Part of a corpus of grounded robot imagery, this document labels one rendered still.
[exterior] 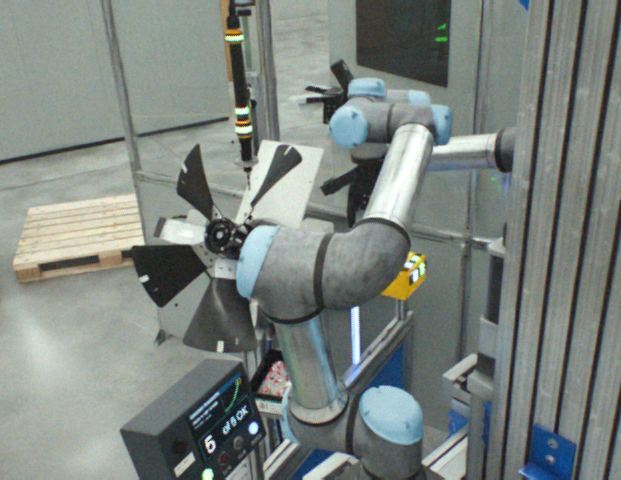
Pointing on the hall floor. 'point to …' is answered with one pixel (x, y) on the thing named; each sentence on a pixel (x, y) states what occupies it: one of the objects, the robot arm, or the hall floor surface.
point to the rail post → (408, 364)
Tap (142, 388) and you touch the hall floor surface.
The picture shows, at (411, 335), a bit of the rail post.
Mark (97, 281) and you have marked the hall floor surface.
